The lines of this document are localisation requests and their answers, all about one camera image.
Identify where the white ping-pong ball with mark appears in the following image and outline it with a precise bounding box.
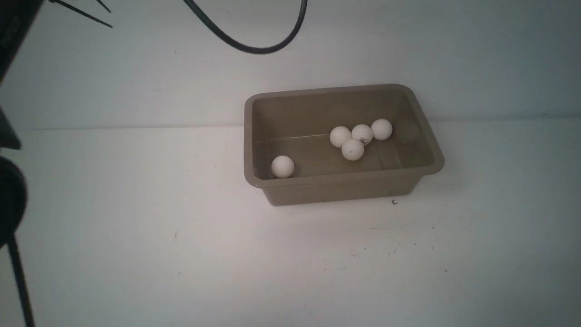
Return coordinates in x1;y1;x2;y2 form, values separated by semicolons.
271;155;295;179

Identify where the tan plastic bin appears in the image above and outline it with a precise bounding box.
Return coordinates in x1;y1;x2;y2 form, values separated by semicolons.
243;84;445;206

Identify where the white ping-pong ball hidden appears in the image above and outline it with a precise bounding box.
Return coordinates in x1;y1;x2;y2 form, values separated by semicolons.
351;124;374;146

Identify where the left camera cable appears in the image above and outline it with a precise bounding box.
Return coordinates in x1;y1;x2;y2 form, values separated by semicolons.
183;0;309;55

